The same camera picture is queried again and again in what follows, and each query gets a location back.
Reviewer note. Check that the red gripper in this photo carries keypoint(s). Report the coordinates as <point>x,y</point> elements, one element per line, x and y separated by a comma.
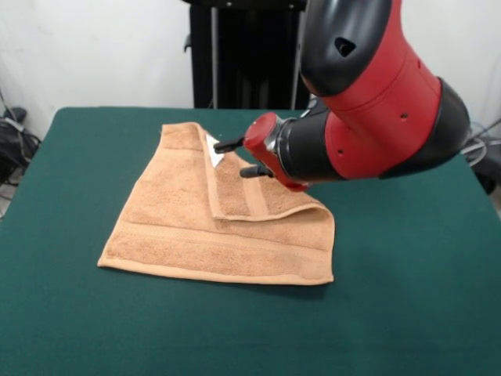
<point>258,135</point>

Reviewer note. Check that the tan terry towel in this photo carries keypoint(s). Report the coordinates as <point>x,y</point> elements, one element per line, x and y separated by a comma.
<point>176,227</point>

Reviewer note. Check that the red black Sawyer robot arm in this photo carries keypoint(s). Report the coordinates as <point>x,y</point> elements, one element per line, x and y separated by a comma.
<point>372,98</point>

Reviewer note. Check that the dark green table cloth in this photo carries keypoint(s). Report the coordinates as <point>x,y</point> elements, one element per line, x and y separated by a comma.
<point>391,254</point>

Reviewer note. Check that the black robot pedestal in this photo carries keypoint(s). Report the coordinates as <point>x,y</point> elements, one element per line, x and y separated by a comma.
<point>242,58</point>

